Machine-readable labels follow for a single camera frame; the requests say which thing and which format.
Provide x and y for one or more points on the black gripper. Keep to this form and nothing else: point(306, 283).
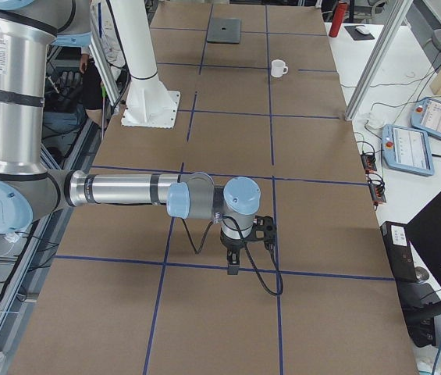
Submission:
point(232, 242)

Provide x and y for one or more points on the white ceramic cup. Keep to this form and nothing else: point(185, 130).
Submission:
point(278, 68)

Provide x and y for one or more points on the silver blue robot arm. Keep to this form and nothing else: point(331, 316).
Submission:
point(29, 190)

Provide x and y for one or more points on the grey closed laptop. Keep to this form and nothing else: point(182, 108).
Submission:
point(224, 31)

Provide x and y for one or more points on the lower orange black adapter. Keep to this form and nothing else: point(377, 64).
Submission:
point(377, 187)

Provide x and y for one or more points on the orange black adapter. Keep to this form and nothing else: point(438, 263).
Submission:
point(368, 162)
point(377, 187)

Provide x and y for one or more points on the black desktop box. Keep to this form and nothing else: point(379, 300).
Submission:
point(398, 250)

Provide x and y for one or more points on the brown paper table cover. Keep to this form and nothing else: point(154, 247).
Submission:
point(287, 274)

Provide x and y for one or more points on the upper orange black adapter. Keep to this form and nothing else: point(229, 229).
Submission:
point(368, 162)

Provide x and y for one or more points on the near blue teach pendant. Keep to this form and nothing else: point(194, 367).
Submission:
point(407, 149)

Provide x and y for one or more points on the blue teach pendant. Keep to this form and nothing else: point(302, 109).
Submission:
point(407, 149)
point(426, 116)

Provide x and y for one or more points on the far blue teach pendant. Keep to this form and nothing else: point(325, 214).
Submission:
point(426, 116)

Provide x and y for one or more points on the black mouse pad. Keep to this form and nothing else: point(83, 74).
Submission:
point(356, 36)

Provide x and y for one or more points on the white computer mouse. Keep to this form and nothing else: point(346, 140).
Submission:
point(362, 29)

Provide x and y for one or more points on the red cylindrical bottle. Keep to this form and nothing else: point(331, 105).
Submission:
point(338, 17)

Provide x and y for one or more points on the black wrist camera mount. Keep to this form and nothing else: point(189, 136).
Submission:
point(264, 229)

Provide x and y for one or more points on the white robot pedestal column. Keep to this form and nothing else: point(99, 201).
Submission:
point(148, 102)

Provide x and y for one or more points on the aluminium side frame rack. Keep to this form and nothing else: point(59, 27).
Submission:
point(63, 147)

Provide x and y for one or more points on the aluminium frame post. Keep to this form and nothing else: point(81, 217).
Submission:
point(382, 45)

